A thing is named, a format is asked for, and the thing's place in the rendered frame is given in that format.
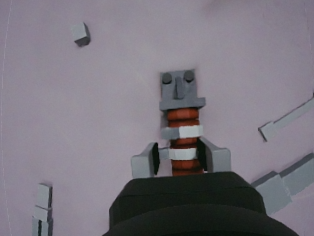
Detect white band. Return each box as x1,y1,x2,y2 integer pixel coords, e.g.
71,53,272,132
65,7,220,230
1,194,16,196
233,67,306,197
158,146,199,160
161,125,203,140

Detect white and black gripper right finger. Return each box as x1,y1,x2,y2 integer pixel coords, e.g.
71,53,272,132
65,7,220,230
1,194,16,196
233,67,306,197
197,138,231,173

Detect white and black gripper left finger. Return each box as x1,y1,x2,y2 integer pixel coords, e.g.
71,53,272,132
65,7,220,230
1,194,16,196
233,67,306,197
130,142,160,179

